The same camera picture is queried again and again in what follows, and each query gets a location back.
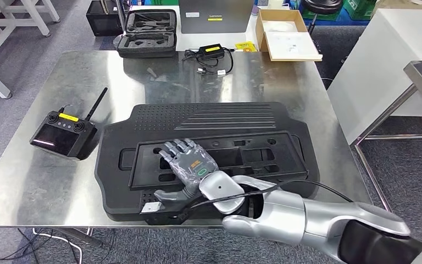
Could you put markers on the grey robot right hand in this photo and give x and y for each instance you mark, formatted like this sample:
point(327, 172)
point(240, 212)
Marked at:
point(192, 165)

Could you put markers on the black plastic bracket part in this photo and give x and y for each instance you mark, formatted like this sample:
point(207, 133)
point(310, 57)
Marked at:
point(269, 160)

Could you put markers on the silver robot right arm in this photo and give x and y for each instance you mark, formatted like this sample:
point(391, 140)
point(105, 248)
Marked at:
point(287, 218)

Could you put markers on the stainless steel workbench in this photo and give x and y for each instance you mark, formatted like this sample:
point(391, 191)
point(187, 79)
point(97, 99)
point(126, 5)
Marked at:
point(50, 189)

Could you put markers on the black device with white tag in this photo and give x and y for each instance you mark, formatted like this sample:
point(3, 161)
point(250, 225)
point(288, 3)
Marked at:
point(211, 51)

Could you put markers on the small yellow packet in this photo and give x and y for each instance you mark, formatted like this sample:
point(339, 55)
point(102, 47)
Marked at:
point(245, 46)

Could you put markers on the black foam-lined carry case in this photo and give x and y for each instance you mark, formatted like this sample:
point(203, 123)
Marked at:
point(145, 42)

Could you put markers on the black remote controller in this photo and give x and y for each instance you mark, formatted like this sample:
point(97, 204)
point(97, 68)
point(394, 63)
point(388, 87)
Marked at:
point(58, 140)

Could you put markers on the dark grey laptop box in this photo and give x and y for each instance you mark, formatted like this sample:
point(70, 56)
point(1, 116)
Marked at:
point(214, 11)

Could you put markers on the open cardboard box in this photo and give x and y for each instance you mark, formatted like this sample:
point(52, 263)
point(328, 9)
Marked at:
point(294, 45)

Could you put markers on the black cube box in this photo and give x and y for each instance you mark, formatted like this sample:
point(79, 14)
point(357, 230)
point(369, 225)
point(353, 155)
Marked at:
point(103, 20)

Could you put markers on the green plastic crate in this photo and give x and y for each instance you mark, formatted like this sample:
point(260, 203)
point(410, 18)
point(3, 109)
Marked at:
point(327, 16)
point(360, 9)

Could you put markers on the black round stool seat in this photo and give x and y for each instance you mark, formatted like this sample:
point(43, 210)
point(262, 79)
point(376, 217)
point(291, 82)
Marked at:
point(322, 5)

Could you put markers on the white cabinet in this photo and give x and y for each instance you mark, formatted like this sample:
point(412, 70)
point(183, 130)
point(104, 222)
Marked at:
point(378, 54)

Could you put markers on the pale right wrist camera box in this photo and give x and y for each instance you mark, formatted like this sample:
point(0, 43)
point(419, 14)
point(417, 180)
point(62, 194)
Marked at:
point(167, 215)

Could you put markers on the white table frame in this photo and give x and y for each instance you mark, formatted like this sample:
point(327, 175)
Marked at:
point(0, 22)

